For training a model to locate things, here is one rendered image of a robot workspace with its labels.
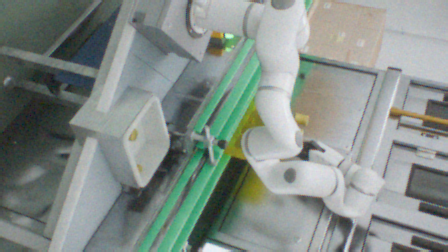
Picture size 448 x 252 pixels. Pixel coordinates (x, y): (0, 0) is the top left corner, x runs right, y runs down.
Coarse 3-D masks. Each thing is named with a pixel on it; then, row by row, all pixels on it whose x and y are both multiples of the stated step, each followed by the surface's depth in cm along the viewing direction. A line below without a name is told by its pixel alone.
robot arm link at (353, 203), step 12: (336, 168) 133; (336, 180) 130; (336, 192) 131; (348, 192) 143; (360, 192) 141; (336, 204) 135; (348, 204) 142; (360, 204) 141; (348, 216) 139; (360, 216) 142
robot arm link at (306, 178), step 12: (252, 156) 127; (264, 168) 130; (276, 168) 130; (288, 168) 126; (300, 168) 124; (312, 168) 125; (324, 168) 129; (264, 180) 131; (276, 180) 128; (288, 180) 125; (300, 180) 123; (312, 180) 124; (324, 180) 127; (276, 192) 131; (288, 192) 128; (300, 192) 125; (312, 192) 127; (324, 192) 129
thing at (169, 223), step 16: (304, 0) 206; (192, 160) 157; (192, 176) 153; (208, 176) 153; (176, 192) 150; (192, 192) 149; (176, 208) 146; (192, 208) 146; (160, 224) 143; (176, 224) 143; (144, 240) 140; (160, 240) 140
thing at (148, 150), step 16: (144, 112) 132; (160, 112) 140; (144, 128) 148; (160, 128) 146; (128, 144) 128; (144, 144) 151; (160, 144) 151; (144, 160) 148; (160, 160) 148; (144, 176) 144
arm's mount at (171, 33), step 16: (144, 0) 131; (160, 0) 129; (176, 0) 130; (192, 0) 136; (144, 16) 131; (160, 16) 128; (176, 16) 132; (144, 32) 137; (160, 32) 131; (176, 32) 134; (192, 32) 141; (208, 32) 149; (160, 48) 148; (176, 48) 143; (192, 48) 144
